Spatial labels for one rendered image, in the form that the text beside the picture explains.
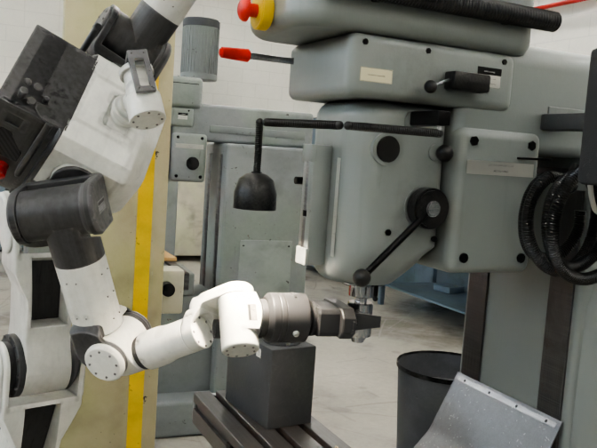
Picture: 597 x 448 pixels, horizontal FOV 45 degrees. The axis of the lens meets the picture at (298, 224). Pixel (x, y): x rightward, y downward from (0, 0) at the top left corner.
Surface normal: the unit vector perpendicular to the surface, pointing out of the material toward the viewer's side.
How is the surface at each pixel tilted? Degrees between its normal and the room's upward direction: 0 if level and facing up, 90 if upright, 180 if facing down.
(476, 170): 90
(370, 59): 90
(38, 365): 81
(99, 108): 58
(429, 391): 94
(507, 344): 90
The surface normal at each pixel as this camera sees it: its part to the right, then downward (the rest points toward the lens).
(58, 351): 0.64, -0.04
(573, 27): -0.90, -0.02
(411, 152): 0.42, 0.11
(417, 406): -0.72, 0.08
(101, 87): 0.58, -0.42
